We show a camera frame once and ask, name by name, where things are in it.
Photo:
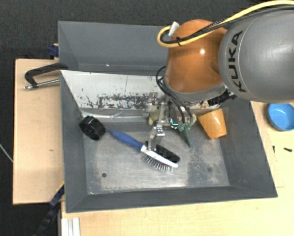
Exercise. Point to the grey metal bin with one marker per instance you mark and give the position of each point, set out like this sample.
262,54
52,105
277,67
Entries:
127,176

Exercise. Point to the pale yellow toy fruit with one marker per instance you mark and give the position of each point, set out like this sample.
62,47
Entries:
152,119

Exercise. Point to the black cylinder on white bracket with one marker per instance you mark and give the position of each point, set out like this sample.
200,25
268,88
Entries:
220,98

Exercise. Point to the small black screw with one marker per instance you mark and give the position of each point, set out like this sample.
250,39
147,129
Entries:
288,149

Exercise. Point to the pale brown flat board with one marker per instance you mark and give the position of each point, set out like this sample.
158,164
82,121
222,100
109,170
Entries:
36,136

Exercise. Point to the orange cup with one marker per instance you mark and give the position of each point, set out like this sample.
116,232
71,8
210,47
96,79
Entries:
214,124

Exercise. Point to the blue bowl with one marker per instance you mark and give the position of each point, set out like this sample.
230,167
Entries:
283,117

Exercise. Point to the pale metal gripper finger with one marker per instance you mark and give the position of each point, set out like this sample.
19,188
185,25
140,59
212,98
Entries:
160,130
150,141

